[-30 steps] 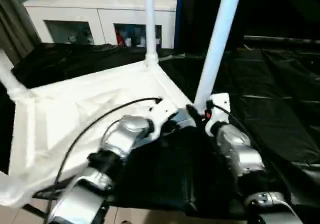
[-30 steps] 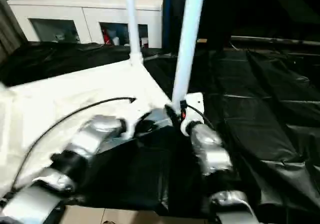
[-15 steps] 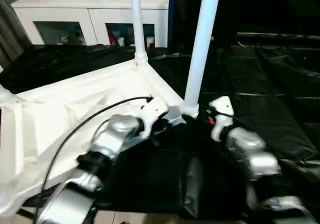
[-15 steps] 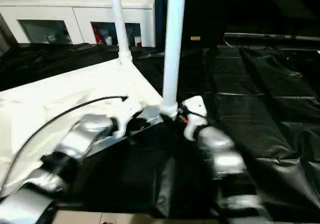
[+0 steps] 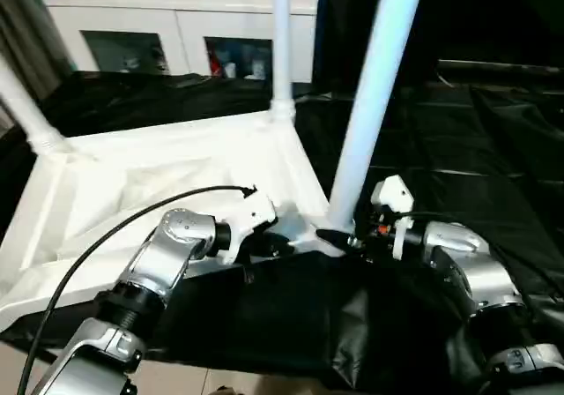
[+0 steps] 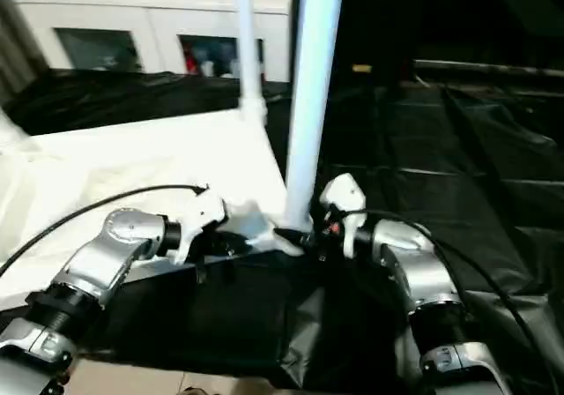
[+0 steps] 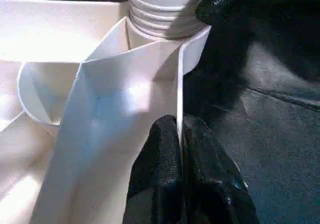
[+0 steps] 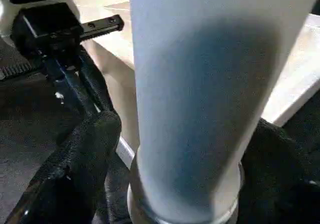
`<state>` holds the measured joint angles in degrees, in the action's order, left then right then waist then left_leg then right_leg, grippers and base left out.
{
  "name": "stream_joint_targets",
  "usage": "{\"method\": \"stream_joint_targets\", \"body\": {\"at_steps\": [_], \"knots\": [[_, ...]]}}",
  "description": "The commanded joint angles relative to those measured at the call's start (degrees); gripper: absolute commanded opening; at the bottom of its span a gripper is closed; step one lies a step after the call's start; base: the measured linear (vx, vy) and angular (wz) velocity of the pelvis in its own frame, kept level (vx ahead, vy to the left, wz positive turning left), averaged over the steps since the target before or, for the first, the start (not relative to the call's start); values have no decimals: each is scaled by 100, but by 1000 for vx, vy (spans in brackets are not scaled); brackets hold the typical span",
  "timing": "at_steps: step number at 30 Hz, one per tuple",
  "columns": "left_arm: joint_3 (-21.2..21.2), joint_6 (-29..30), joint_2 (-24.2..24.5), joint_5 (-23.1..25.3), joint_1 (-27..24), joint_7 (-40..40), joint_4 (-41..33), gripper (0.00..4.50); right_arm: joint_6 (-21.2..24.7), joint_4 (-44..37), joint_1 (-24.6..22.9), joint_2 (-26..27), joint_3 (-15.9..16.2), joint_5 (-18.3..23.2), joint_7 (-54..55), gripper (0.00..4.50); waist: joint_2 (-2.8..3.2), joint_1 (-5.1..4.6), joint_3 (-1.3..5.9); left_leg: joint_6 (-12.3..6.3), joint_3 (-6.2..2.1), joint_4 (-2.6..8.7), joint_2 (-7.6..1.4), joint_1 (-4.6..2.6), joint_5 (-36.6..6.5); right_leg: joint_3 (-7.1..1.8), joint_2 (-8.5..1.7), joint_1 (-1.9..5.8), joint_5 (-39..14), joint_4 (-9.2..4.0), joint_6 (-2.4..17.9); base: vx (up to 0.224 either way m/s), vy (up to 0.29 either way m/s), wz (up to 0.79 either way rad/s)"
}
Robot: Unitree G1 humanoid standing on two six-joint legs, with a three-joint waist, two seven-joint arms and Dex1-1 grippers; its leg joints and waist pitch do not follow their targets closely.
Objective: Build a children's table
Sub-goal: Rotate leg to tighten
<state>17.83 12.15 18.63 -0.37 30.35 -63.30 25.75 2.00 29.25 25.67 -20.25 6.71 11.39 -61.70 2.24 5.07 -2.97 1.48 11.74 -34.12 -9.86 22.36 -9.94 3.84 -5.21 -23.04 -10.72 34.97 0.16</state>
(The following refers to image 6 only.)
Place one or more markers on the grey curtain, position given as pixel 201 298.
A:
pixel 17 33

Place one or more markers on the dark metal bar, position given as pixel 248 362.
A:
pixel 484 66

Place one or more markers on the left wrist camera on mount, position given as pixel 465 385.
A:
pixel 202 218

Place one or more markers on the black mat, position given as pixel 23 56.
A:
pixel 462 170

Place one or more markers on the red carton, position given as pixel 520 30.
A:
pixel 190 62

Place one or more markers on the white plastic table top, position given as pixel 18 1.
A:
pixel 132 161

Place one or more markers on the white plastic table leg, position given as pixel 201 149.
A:
pixel 9 130
pixel 249 38
pixel 315 82

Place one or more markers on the white sideboard cabinet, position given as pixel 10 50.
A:
pixel 110 7

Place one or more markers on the white cup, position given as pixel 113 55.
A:
pixel 207 68

